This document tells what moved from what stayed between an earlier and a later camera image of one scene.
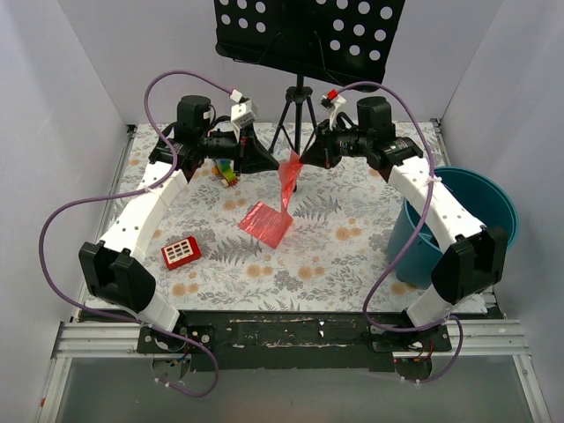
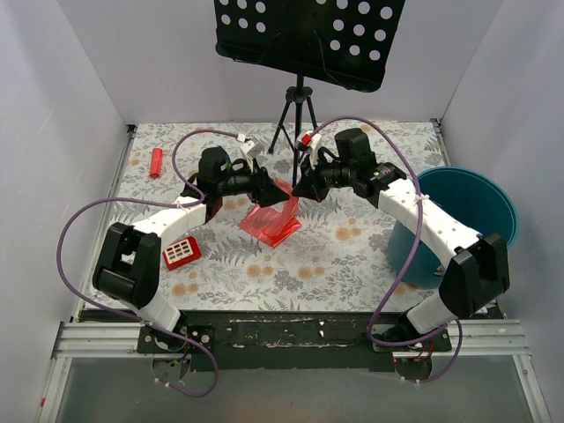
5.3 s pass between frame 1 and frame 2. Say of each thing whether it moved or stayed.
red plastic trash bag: moved
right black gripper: moved
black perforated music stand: stayed
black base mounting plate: stayed
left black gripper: moved
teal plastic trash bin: stayed
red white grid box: stayed
